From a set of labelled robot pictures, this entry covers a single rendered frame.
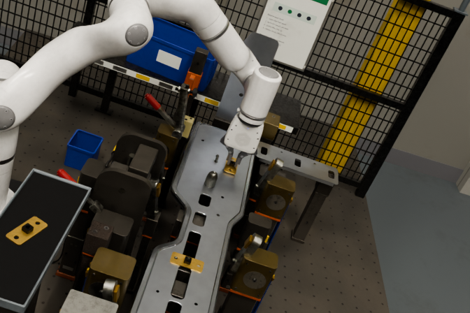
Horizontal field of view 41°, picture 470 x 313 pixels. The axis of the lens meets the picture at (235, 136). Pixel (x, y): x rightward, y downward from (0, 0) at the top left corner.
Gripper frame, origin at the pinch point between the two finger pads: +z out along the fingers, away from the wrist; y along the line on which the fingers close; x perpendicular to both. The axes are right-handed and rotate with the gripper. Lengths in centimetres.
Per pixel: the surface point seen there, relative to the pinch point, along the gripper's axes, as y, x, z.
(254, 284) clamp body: 13.5, -43.7, 5.5
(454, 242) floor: 157, 150, 103
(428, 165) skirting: 146, 219, 96
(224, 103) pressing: -8.0, 26.5, -2.4
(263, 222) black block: 13.0, -20.2, 4.0
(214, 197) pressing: -2.6, -17.8, 3.1
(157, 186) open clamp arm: -18.5, -33.3, -5.9
